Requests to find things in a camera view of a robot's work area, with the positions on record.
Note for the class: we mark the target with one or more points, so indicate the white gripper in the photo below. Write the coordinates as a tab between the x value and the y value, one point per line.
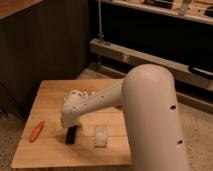
74	94

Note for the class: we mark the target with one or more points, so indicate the black eraser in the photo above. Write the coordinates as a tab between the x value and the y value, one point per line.
71	134

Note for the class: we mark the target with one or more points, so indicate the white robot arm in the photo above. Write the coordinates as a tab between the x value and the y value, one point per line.
148	99

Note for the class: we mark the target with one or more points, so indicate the white sponge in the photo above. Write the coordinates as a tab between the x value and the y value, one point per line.
100	137

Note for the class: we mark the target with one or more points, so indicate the orange carrot toy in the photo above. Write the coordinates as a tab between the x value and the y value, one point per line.
37	130

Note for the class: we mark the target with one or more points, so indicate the wooden table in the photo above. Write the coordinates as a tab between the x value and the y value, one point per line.
49	149

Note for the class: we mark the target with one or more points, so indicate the dark wooden cabinet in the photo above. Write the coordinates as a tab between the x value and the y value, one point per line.
48	41

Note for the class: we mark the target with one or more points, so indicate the metal shelf rack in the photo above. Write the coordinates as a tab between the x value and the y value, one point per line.
135	37

